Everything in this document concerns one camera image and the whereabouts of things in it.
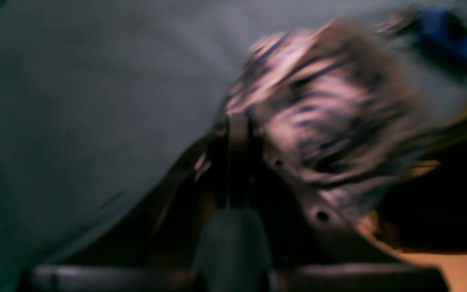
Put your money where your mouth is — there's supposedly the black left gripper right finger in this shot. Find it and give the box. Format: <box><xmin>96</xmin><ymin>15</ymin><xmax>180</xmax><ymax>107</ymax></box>
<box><xmin>229</xmin><ymin>114</ymin><xmax>448</xmax><ymax>292</ymax></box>

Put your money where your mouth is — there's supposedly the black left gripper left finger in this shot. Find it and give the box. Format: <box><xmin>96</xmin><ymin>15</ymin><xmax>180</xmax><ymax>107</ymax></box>
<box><xmin>19</xmin><ymin>118</ymin><xmax>229</xmax><ymax>292</ymax></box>

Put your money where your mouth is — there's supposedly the blue white striped T-shirt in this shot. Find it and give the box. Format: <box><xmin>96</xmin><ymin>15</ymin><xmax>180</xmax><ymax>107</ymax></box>
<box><xmin>224</xmin><ymin>20</ymin><xmax>437</xmax><ymax>219</ymax></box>

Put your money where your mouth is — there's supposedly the teal table cloth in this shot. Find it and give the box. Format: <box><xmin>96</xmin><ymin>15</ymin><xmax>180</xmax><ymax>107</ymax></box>
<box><xmin>0</xmin><ymin>0</ymin><xmax>467</xmax><ymax>292</ymax></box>

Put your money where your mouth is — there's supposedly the blue block with knob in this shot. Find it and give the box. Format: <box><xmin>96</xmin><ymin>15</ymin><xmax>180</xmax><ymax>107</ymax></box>
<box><xmin>415</xmin><ymin>8</ymin><xmax>467</xmax><ymax>74</ymax></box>

